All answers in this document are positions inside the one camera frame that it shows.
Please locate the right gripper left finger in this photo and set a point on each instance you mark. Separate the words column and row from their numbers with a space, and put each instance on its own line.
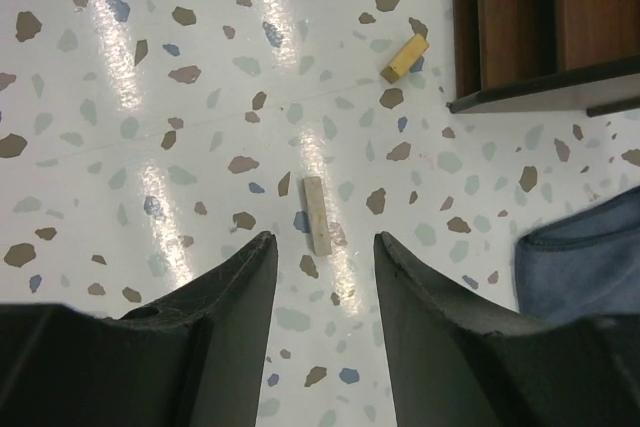
column 193, row 357

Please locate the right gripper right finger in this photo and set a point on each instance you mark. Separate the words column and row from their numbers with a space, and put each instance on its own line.
column 458, row 359

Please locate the small wooden block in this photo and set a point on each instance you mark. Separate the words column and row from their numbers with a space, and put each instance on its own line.
column 400, row 65

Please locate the brown wooden desk organizer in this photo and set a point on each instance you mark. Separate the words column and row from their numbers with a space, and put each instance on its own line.
column 546, row 55

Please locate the dark blue folded towel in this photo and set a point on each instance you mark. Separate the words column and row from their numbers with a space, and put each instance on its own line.
column 583, row 265

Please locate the wooden clothespin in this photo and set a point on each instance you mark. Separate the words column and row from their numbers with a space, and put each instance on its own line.
column 317, row 216

